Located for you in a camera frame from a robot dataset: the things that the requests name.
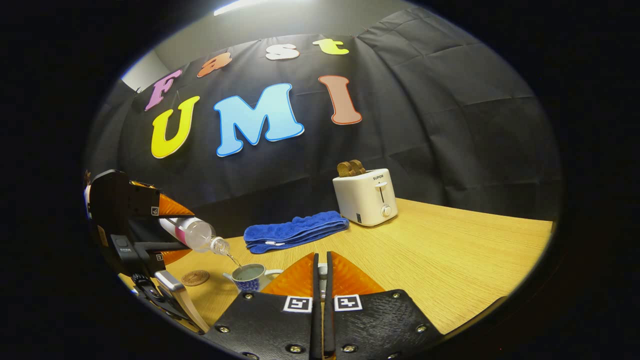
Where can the clear water bottle pink label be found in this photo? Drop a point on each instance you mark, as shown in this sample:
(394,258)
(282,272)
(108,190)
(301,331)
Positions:
(195,234)

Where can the ceiling light panel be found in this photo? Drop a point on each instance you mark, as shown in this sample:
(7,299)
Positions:
(240,6)

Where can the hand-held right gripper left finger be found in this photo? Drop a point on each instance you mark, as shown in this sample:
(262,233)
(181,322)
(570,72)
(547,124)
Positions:
(316,280)

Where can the white toaster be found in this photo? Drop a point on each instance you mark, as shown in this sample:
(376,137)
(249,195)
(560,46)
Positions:
(365,197)

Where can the round brown coaster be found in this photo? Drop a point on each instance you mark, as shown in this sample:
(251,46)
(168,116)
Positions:
(195,278)

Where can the brown bread slice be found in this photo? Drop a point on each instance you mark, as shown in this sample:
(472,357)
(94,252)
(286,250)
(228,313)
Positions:
(359,166)
(345,169)

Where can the blue folded towel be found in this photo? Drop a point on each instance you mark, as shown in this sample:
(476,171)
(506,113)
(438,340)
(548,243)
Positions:
(295,230)

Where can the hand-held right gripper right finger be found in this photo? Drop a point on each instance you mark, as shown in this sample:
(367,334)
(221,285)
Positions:
(329,280)

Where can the black backdrop cloth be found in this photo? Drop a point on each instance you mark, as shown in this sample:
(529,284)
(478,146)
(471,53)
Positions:
(400,125)

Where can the white blue patterned teacup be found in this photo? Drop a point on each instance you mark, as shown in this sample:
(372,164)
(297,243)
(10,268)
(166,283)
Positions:
(250,279)

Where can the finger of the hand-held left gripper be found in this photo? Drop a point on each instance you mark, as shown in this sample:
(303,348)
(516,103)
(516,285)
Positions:
(172,206)
(172,254)

